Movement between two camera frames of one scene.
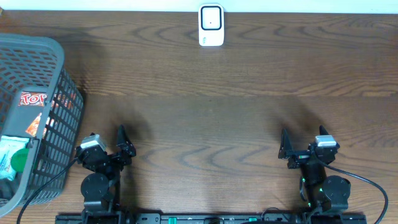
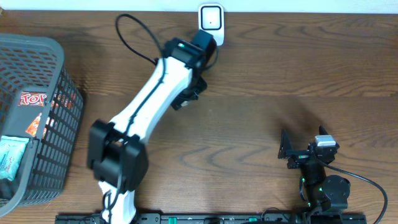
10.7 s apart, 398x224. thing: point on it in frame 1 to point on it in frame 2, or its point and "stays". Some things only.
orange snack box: [32, 129] stays
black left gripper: [125, 149] to [199, 83]
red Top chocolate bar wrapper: [32, 98] stays
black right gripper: [286, 152] stays
